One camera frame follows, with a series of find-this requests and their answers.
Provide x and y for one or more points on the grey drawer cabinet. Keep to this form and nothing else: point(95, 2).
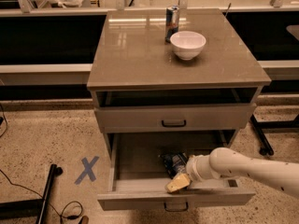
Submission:
point(133, 65)

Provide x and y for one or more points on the black stand leg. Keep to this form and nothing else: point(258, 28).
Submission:
point(32, 208)
point(260, 126)

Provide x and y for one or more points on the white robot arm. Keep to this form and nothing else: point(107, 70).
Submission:
point(223, 163)

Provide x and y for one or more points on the blue tape cross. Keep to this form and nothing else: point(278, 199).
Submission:
point(88, 170)

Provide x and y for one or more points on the red bull can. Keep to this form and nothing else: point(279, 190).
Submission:
point(171, 22)

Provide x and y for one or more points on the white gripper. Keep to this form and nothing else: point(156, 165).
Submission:
point(193, 169)

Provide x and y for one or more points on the blue chip bag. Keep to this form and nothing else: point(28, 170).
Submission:
point(174, 163)

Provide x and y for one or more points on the black stand leg right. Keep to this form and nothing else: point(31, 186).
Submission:
point(260, 126)

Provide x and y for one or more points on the open middle drawer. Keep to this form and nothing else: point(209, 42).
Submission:
point(138, 177)

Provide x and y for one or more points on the black stand leg left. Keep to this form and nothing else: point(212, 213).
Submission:
point(32, 208)

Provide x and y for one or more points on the white bowl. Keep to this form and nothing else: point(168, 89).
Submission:
point(187, 44)

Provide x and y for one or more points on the closed upper drawer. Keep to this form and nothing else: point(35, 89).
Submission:
point(165, 118)

